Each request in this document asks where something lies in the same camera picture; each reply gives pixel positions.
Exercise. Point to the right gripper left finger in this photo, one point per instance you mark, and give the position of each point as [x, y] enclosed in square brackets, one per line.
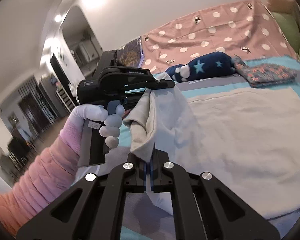
[92, 208]

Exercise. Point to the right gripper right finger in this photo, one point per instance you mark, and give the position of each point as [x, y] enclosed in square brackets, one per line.
[203, 207]

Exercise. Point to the grey t-shirt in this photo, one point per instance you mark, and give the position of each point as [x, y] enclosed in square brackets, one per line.
[215, 142]

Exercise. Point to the left pink sleeved forearm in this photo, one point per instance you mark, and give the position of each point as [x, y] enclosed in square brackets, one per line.
[52, 172]

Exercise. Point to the left white gloved hand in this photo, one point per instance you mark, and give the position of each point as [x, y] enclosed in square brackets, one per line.
[108, 125]

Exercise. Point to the purple patterned headboard pillow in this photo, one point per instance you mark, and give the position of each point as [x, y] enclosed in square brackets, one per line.
[130, 54]

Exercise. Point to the white ladder shelf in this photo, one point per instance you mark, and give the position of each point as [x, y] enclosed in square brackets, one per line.
[65, 99]

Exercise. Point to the navy star fleece blanket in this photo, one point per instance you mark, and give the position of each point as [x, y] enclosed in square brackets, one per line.
[217, 64]

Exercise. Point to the folded floral garment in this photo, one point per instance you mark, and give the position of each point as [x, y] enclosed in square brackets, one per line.
[264, 75]

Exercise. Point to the pink polka dot sheet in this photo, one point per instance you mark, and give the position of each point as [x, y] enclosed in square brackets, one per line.
[245, 28]

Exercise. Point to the orange pillow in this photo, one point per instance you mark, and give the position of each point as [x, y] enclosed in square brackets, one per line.
[281, 6]

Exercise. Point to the green pillow far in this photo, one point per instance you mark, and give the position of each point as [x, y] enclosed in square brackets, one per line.
[290, 28]

